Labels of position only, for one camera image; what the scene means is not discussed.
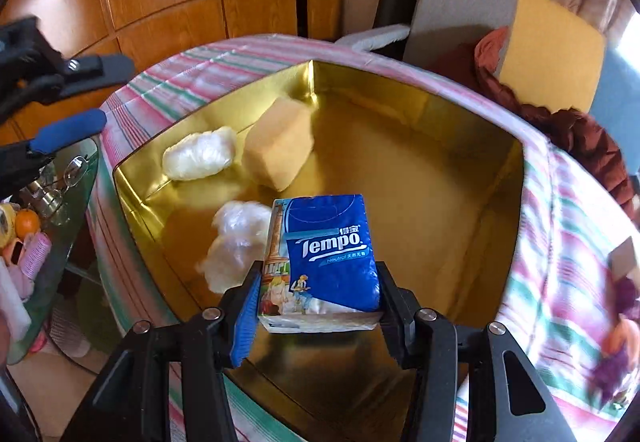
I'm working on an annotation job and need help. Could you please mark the gold cardboard box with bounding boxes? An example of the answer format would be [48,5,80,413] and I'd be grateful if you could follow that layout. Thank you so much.
[112,60,526,442]

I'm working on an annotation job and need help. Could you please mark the pink hair rollers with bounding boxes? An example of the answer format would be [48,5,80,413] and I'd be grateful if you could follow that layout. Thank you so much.
[19,231,53,280]

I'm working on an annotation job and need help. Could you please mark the clear plastic wrapped bundle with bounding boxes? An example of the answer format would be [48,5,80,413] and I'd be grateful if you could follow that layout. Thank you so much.
[162,126,237,181]
[195,199,273,294]

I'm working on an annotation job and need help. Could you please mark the white tube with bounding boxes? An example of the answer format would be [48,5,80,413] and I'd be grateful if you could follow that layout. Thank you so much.
[0,262,32,340]

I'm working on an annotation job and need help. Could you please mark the purple snack packet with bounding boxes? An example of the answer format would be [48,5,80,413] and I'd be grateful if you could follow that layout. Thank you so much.
[585,347,633,410]

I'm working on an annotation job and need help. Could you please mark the striped cloth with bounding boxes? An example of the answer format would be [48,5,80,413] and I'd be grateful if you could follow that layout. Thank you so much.
[85,33,640,442]

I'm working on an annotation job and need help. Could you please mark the maroon jacket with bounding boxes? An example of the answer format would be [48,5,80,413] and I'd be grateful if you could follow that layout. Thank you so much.
[450,40,640,223]

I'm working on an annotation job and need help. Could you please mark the grey yellow blue chair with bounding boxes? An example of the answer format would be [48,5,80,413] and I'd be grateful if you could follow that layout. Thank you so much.
[335,0,640,115]

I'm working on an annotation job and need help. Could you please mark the blue tissue pack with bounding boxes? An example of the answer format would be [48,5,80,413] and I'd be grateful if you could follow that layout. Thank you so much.
[257,195,383,334]

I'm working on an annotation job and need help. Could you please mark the orange cloth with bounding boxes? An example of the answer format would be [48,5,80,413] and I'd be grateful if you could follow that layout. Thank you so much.
[474,26,526,86]

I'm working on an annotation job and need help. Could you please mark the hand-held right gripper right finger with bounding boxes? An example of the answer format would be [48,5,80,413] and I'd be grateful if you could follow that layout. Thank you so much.
[375,261,581,442]

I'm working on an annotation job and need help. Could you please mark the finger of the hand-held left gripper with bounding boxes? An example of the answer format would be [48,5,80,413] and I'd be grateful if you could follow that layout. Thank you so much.
[50,53,137,93]
[0,108,108,190]

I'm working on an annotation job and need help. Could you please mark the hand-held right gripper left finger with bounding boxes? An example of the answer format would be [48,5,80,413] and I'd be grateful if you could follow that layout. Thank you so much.
[60,261,266,442]

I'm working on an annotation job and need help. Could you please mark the glass side table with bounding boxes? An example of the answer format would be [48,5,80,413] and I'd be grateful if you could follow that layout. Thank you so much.
[0,137,101,365]

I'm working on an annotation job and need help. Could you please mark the peach round object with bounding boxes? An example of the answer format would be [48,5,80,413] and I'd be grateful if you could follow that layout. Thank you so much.
[600,317,633,358]

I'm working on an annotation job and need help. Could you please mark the orange fruit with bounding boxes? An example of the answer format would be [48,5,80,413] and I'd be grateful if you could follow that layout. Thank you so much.
[15,209,41,237]

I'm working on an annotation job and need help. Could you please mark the small purple object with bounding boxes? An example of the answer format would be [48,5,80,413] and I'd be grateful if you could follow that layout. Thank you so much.
[612,279,640,318]

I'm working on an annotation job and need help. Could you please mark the yellow sponge block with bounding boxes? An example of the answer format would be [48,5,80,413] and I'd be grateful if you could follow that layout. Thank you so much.
[243,97,315,190]

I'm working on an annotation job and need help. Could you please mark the small cream box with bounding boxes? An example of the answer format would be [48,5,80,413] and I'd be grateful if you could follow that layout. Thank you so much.
[607,237,640,283]

